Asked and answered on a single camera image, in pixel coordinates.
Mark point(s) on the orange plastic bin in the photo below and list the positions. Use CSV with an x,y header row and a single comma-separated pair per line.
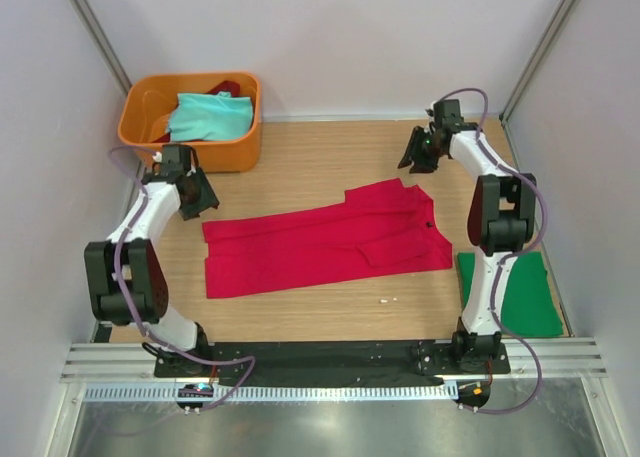
x,y
156,95

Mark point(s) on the red t-shirt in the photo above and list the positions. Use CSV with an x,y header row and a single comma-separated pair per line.
x,y
380,229

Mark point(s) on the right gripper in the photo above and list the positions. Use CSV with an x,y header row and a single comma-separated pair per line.
x,y
411,154

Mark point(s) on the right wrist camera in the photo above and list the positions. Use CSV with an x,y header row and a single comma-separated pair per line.
x,y
446,113

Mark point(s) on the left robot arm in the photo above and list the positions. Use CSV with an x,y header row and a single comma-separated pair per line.
x,y
126,284

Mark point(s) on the aluminium frame rail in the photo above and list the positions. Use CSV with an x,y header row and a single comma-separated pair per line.
x,y
559,357

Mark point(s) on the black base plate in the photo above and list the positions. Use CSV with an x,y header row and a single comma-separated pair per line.
x,y
348,364

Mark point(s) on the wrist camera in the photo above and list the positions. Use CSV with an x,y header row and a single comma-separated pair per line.
x,y
175,159
446,113

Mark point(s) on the orange garment in bin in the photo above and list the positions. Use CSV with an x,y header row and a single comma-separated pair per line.
x,y
159,132

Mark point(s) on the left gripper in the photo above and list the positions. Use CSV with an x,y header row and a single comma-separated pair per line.
x,y
206,200

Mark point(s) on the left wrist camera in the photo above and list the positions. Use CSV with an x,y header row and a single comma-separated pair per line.
x,y
175,159

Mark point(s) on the dark red garment in bin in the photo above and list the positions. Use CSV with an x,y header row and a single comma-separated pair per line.
x,y
226,88

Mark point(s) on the folded green t-shirt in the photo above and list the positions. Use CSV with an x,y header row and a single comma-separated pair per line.
x,y
528,307

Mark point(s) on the teal t-shirt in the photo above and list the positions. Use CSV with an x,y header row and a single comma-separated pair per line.
x,y
214,118

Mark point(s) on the slotted cable duct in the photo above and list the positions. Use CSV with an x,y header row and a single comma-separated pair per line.
x,y
184,393

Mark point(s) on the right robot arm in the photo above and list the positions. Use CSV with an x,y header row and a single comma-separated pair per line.
x,y
499,224

